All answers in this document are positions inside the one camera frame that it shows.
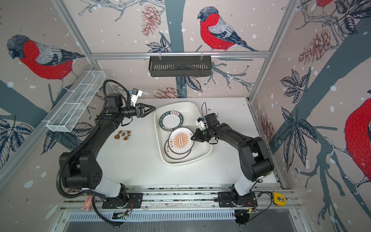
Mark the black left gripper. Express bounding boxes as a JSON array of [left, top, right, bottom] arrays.
[[119, 102, 155, 119]]

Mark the orange sunburst plate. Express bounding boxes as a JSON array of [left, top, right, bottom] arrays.
[[168, 127, 194, 154], [164, 140, 191, 160]]

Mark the green rim plate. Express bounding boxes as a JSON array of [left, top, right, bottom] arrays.
[[158, 111, 184, 131]]

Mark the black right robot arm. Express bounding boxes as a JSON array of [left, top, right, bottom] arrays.
[[191, 113, 274, 207]]

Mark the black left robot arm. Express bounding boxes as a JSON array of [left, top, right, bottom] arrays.
[[56, 93, 156, 208]]

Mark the white plastic bin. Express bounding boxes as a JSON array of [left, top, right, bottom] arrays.
[[154, 101, 212, 166]]

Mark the brown cookies pile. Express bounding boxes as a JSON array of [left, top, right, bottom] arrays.
[[114, 130, 131, 141]]

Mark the yellow tape measure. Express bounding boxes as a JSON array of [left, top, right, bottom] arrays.
[[273, 191, 287, 206]]

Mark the pink small object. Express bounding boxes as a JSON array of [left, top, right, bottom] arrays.
[[81, 196, 92, 211]]

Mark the black wall basket shelf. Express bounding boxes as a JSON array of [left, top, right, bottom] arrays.
[[148, 56, 212, 77]]

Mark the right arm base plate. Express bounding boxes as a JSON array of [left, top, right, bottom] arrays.
[[214, 191, 258, 208]]

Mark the white wire mesh basket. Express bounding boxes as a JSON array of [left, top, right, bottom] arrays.
[[46, 70, 106, 132]]

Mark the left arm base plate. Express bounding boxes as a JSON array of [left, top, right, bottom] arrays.
[[102, 193, 143, 209]]

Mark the aluminium rail front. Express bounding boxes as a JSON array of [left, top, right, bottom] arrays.
[[60, 187, 302, 212]]

